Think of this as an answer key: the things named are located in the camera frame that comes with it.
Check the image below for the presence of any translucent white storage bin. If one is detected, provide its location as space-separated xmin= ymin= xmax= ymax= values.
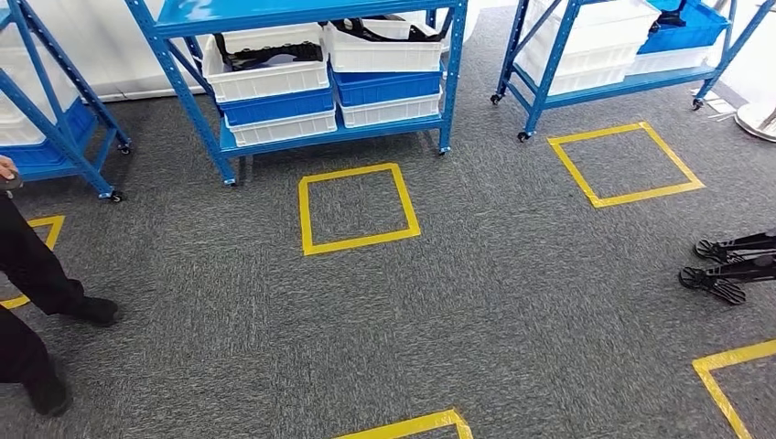
xmin=513 ymin=0 xmax=663 ymax=98
xmin=0 ymin=42 xmax=81 ymax=148

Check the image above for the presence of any black curved plastic part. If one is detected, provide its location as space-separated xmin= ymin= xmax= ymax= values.
xmin=329 ymin=12 xmax=454 ymax=44

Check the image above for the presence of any black angled plastic part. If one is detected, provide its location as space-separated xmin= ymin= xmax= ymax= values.
xmin=212 ymin=33 xmax=325 ymax=73

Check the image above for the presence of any white plastic storage bin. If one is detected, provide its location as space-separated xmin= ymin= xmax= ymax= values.
xmin=626 ymin=44 xmax=727 ymax=78
xmin=322 ymin=16 xmax=445 ymax=74
xmin=202 ymin=23 xmax=332 ymax=104
xmin=337 ymin=91 xmax=445 ymax=130
xmin=227 ymin=109 xmax=339 ymax=148

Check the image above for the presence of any person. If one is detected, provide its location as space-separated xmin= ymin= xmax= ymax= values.
xmin=0 ymin=154 xmax=124 ymax=419

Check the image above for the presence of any silver stanchion base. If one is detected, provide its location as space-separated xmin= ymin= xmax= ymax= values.
xmin=734 ymin=99 xmax=776 ymax=145

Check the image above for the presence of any yellow floor tape square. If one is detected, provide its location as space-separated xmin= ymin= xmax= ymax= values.
xmin=546 ymin=120 xmax=706 ymax=210
xmin=297 ymin=161 xmax=423 ymax=258
xmin=0 ymin=214 xmax=67 ymax=311

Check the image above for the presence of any blue steel shelf rack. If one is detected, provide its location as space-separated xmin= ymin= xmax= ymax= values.
xmin=0 ymin=0 xmax=133 ymax=204
xmin=124 ymin=0 xmax=469 ymax=187
xmin=490 ymin=0 xmax=776 ymax=145

